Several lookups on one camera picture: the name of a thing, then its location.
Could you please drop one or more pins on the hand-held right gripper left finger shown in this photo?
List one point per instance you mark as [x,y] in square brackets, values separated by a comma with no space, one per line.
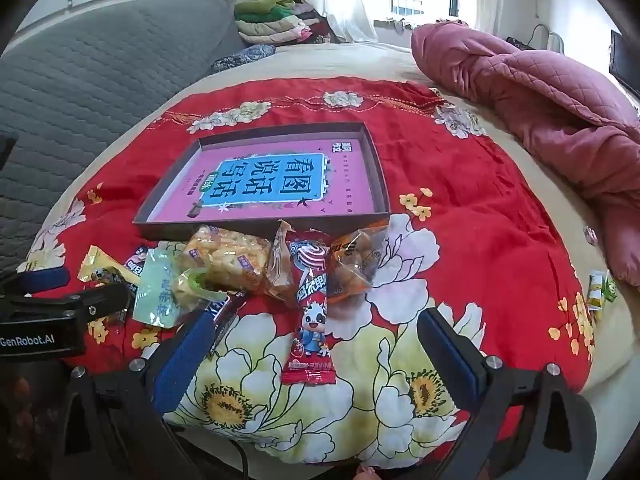
[182,365]

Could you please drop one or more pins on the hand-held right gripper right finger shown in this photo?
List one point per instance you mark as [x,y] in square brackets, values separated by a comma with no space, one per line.
[450,360]

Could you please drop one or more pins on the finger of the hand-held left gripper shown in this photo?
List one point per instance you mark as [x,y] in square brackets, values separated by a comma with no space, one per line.
[105,300]
[35,278]

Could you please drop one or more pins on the yellow snack packet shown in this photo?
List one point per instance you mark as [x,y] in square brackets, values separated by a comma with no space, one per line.
[95,262]

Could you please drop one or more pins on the small blue snack packet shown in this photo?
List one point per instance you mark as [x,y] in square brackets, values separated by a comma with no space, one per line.
[136,262]

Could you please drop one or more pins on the light green snack packet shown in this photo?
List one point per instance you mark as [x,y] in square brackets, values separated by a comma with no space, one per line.
[155,300]

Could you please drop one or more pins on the brown chocolate bar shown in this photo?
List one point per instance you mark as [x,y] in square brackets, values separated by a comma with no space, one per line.
[227,315]

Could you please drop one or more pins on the clear bag of yellow puffs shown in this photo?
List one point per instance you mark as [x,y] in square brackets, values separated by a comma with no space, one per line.
[225,260]

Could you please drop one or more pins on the shallow cardboard box pink bottom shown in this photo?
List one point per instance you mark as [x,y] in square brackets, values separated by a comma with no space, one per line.
[175,200]

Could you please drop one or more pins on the red cartoon cow candy packet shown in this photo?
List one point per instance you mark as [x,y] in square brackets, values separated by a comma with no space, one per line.
[312,340]

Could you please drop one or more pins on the clear bag of brown nuts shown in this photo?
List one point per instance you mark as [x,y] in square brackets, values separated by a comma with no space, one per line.
[355,265]

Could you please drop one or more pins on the red floral cloth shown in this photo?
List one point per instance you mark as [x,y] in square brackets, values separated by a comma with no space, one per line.
[475,260]

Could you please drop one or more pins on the small yellow packet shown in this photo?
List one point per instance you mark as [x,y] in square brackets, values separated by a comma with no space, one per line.
[596,292]

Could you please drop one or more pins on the small green packet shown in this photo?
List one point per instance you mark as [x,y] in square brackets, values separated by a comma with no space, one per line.
[610,287]

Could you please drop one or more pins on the small pink patterned item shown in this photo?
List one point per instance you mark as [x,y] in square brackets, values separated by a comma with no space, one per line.
[590,236]

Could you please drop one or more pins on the grey quilted headboard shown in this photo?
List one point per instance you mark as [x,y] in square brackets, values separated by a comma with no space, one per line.
[100,85]

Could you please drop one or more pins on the pink quilted duvet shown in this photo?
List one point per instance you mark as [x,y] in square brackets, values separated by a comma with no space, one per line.
[550,100]

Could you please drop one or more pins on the dark floral pillow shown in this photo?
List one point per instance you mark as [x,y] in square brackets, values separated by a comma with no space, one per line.
[245,57]

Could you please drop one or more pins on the stack of folded blankets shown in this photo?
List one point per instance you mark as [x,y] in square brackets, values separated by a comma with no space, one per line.
[270,25]

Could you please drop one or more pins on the clothes on windowsill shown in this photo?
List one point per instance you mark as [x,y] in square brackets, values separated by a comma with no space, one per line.
[397,25]

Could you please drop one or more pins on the white metal chair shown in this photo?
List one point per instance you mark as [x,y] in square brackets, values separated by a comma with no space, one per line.
[555,37]

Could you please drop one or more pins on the black television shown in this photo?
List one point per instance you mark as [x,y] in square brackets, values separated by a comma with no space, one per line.
[625,60]

